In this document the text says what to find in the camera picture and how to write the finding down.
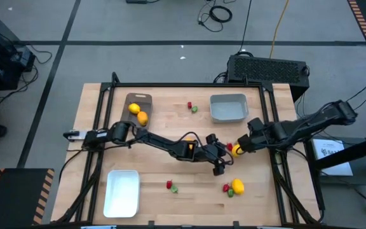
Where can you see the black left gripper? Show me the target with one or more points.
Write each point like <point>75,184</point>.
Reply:
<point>214,154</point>

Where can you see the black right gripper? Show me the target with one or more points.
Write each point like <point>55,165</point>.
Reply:
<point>253,143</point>

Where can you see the yellow toy lemon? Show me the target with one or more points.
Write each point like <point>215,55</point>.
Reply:
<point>237,186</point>
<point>134,108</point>
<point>235,151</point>

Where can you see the orange-yellow toy lemon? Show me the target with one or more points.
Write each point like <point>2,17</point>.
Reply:
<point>191,146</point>
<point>142,118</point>

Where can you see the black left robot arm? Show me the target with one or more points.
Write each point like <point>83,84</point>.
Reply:
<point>157,141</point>

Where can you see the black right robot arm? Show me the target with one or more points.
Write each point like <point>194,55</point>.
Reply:
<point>313,122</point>

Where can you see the grey plastic tub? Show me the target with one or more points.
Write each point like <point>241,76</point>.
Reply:
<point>229,109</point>

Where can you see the black computer case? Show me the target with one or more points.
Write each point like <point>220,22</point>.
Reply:
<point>265,70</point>

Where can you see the white printed paper sheet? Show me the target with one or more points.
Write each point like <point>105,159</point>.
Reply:
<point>332,159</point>

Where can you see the white plastic tub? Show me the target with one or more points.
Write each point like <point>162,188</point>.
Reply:
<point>121,194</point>

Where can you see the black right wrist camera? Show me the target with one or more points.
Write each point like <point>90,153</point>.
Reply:
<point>256,124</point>

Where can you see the black aluminium table frame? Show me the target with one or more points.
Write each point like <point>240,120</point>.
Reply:
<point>170,85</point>

